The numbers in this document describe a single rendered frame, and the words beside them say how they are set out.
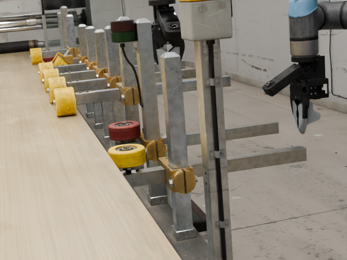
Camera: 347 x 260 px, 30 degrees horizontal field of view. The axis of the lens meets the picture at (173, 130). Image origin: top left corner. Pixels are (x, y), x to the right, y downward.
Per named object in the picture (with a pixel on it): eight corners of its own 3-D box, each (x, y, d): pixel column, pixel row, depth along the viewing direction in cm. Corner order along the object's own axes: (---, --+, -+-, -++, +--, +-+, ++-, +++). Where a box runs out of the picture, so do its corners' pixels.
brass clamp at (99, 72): (108, 77, 242) (107, 64, 241) (114, 82, 229) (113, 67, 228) (92, 79, 240) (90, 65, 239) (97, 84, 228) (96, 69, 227)
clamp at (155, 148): (155, 148, 173) (153, 129, 172) (168, 160, 160) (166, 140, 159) (135, 150, 172) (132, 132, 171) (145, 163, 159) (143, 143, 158)
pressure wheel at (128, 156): (124, 189, 147) (120, 140, 145) (155, 192, 144) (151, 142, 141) (105, 200, 140) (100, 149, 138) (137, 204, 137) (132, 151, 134)
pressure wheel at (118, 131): (140, 160, 171) (136, 117, 169) (146, 167, 164) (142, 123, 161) (110, 164, 170) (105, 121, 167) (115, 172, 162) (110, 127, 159)
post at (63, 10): (76, 93, 358) (66, 5, 348) (77, 94, 355) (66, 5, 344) (69, 94, 357) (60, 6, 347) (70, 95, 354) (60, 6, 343)
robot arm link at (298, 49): (297, 42, 168) (284, 39, 176) (297, 59, 169) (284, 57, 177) (323, 39, 170) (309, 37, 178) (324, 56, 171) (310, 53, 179)
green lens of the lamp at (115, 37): (133, 38, 160) (133, 30, 159) (139, 40, 154) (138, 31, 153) (110, 41, 158) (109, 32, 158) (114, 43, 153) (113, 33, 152)
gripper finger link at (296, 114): (317, 131, 179) (317, 98, 177) (298, 134, 178) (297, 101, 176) (312, 129, 182) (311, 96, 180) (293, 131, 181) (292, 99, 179)
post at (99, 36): (115, 158, 241) (103, 28, 231) (117, 160, 238) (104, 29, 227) (106, 159, 240) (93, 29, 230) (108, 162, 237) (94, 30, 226)
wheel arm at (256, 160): (300, 161, 153) (300, 143, 152) (307, 164, 150) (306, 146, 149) (120, 188, 143) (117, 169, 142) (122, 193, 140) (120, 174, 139)
